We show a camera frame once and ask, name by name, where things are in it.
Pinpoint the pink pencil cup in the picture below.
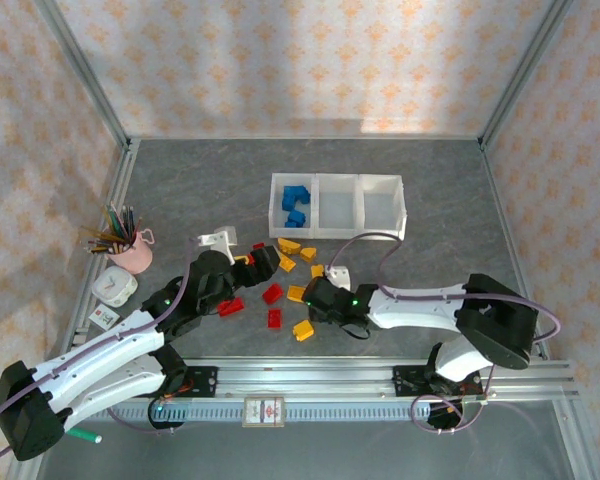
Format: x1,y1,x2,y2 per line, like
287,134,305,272
106,227,157,275

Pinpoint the white alarm clock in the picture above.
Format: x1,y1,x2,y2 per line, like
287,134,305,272
91,265,139,308

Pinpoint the small printed card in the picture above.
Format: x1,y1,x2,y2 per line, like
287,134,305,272
88,306,119,331

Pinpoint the framed label card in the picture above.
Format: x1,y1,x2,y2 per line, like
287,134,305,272
242,395,287,430

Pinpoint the green marker pen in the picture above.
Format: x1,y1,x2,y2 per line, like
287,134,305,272
68,427,103,445

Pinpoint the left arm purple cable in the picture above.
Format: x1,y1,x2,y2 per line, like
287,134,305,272
0,237,201,466

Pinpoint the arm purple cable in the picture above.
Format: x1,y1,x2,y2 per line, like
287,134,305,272
329,232,562,435
0,237,201,466

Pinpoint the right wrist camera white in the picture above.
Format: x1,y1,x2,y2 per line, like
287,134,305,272
324,267,352,291

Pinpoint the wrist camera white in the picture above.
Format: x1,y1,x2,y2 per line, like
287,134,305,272
198,225,239,265
324,267,352,291

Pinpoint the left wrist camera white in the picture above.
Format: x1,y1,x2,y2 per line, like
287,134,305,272
198,225,239,265

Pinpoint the aluminium mounting rail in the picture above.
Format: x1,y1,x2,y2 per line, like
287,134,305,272
34,357,579,401

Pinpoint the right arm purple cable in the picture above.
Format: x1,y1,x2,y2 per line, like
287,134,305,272
329,232,562,435

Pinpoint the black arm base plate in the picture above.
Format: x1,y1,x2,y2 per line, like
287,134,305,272
391,364,481,400
149,365,219,400

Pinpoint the gray slotted cable duct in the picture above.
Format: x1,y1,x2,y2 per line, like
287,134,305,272
104,402,431,422

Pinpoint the aluminium side rail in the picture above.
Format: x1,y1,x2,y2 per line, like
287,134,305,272
59,138,142,362
479,138,552,362

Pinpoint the aluminium back rail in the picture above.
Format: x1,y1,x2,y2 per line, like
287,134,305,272
128,134,484,143

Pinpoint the aluminium frame post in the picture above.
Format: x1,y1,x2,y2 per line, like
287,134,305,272
552,399,600,480
479,0,577,151
33,0,132,151

